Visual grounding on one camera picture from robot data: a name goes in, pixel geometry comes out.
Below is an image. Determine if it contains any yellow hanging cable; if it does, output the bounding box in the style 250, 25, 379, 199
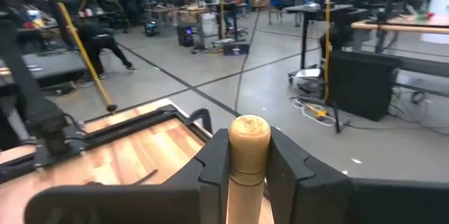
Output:
322, 0, 335, 103

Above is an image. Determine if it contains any wooden top table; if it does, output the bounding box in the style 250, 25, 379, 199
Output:
350, 12, 449, 36

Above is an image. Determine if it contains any white cable bundle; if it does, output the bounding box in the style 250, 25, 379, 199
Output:
290, 96, 338, 127

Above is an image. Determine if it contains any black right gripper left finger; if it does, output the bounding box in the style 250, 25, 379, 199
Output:
24, 128, 231, 224

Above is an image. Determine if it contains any wooden-handled garden hand tool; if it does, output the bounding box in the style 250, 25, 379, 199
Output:
226, 114, 272, 224

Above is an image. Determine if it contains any black stand table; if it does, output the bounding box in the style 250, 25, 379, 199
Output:
283, 2, 356, 85

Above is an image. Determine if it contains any black stand leg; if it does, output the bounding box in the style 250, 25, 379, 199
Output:
330, 100, 351, 135

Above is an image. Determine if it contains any black aluminium table frame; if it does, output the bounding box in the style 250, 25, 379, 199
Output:
0, 103, 213, 185

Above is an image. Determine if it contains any black table clamp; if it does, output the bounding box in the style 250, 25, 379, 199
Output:
185, 107, 213, 134

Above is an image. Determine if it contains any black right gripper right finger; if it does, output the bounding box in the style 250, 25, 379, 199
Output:
264, 127, 449, 224

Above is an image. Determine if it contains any computer tower with blue light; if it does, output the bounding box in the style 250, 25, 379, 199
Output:
176, 25, 194, 48

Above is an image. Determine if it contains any large black box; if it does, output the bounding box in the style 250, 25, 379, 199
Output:
325, 50, 403, 122

